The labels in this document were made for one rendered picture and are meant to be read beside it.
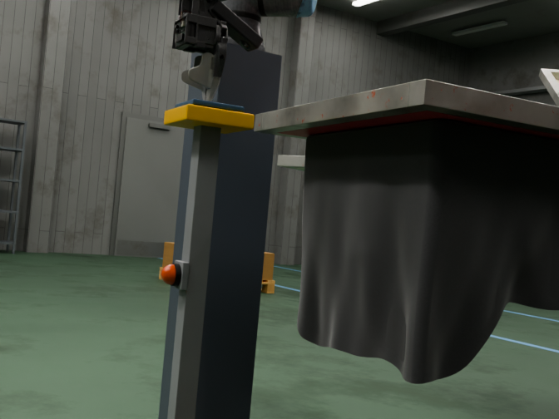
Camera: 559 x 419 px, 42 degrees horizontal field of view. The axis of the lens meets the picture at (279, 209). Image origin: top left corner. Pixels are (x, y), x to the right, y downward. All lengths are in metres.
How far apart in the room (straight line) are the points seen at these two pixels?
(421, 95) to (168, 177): 10.39
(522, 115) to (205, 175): 0.55
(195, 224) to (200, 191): 0.06
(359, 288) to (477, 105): 0.41
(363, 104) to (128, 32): 10.29
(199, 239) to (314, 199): 0.29
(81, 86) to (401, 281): 9.98
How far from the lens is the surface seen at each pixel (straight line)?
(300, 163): 2.46
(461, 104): 1.12
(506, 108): 1.18
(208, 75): 1.33
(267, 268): 7.39
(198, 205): 1.31
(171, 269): 1.31
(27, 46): 10.92
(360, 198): 1.33
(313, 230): 1.48
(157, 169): 11.32
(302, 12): 1.94
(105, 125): 11.10
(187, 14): 1.33
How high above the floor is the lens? 0.77
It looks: 1 degrees up
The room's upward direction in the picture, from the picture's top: 5 degrees clockwise
